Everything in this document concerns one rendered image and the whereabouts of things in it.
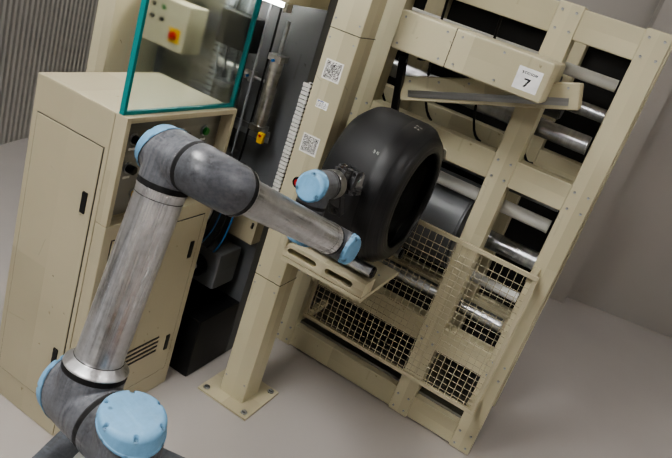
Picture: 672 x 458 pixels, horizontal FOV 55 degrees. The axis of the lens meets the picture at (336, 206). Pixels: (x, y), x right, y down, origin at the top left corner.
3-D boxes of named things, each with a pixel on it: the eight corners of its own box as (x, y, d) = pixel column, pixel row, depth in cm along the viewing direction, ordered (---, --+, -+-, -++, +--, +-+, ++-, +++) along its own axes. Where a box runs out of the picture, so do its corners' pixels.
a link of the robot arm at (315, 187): (288, 197, 183) (299, 164, 181) (308, 194, 194) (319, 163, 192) (316, 210, 180) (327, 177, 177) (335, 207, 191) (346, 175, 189)
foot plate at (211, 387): (197, 388, 284) (198, 384, 284) (233, 364, 308) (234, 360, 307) (244, 421, 275) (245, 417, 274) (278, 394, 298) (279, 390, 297)
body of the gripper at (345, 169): (366, 172, 204) (350, 173, 193) (356, 197, 206) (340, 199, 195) (345, 163, 207) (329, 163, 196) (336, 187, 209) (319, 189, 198)
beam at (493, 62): (389, 46, 249) (402, 8, 244) (412, 49, 271) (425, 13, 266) (538, 104, 227) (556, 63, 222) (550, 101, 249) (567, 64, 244)
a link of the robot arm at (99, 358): (61, 458, 139) (180, 136, 128) (21, 412, 149) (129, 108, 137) (119, 442, 152) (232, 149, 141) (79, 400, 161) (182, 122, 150)
